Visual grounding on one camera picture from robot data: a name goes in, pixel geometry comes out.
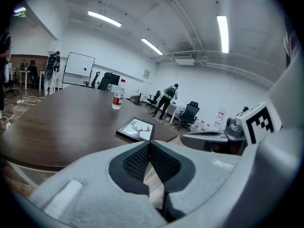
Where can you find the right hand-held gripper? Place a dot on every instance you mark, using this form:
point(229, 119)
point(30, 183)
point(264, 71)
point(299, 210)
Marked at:
point(259, 122)

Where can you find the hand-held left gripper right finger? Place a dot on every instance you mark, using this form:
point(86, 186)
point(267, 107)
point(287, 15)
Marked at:
point(202, 174)

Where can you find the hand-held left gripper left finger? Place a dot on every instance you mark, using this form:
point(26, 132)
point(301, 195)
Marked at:
point(90, 193)

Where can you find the black antler print picture frame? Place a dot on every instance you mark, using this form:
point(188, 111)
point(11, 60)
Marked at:
point(127, 127)

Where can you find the group of packed water bottles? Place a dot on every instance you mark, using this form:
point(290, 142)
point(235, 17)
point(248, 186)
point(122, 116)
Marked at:
point(219, 114)

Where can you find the white table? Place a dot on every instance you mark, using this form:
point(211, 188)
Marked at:
point(173, 108)

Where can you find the small round table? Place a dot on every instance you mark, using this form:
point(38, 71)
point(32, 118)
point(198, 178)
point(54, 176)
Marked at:
point(141, 93)

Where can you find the ceiling air conditioner unit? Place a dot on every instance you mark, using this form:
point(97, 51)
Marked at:
point(184, 61)

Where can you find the clear red label water bottle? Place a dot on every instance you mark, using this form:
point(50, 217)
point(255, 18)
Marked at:
point(118, 98)

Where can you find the black computer monitor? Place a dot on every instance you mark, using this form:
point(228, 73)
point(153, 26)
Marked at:
point(115, 79)

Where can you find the long ceiling light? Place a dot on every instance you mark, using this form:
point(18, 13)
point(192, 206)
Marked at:
point(152, 46)
point(222, 33)
point(104, 18)

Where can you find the grey black office chair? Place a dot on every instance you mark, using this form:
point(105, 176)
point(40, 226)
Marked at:
point(95, 79)

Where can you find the white rolling whiteboard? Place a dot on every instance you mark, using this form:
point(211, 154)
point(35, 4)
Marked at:
point(78, 64)

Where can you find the white desk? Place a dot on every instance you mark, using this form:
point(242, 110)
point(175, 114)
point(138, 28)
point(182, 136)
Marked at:
point(22, 72)

